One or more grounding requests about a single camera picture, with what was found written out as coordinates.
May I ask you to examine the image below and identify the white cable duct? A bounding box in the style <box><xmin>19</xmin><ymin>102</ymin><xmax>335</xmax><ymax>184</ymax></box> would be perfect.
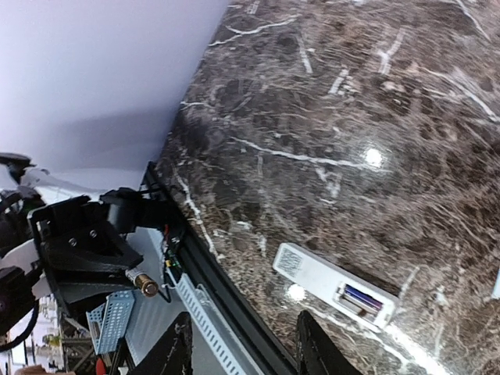
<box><xmin>176</xmin><ymin>273</ymin><xmax>263</xmax><ymax>374</ymax></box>

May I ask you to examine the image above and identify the black front rail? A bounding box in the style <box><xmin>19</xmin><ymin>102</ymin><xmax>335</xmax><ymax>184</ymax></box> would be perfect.
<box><xmin>143</xmin><ymin>162</ymin><xmax>296</xmax><ymax>374</ymax></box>

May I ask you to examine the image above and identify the white remote control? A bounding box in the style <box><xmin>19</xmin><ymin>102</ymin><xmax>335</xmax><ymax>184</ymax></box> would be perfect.
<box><xmin>273</xmin><ymin>242</ymin><xmax>399</xmax><ymax>333</ymax></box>

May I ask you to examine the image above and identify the blue battery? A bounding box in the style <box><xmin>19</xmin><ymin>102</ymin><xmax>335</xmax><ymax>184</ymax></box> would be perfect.
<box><xmin>342</xmin><ymin>284</ymin><xmax>383</xmax><ymax>314</ymax></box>

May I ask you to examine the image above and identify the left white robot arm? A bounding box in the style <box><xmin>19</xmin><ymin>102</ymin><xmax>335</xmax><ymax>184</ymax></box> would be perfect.
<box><xmin>1</xmin><ymin>152</ymin><xmax>166</xmax><ymax>352</ymax></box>

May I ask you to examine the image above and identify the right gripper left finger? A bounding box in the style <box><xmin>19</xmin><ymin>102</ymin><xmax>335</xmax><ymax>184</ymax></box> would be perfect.
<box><xmin>132</xmin><ymin>312</ymin><xmax>193</xmax><ymax>375</ymax></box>

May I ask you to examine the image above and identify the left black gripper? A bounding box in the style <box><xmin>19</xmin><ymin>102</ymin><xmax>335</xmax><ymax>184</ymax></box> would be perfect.
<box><xmin>28</xmin><ymin>195</ymin><xmax>143</xmax><ymax>316</ymax></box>

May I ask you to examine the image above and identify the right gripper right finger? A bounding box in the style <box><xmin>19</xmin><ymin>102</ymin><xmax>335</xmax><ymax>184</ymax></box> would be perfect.
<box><xmin>296</xmin><ymin>310</ymin><xmax>362</xmax><ymax>375</ymax></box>

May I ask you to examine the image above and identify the grey battery cover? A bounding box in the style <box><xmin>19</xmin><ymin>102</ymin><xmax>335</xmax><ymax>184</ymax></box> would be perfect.
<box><xmin>491</xmin><ymin>269</ymin><xmax>500</xmax><ymax>300</ymax></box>

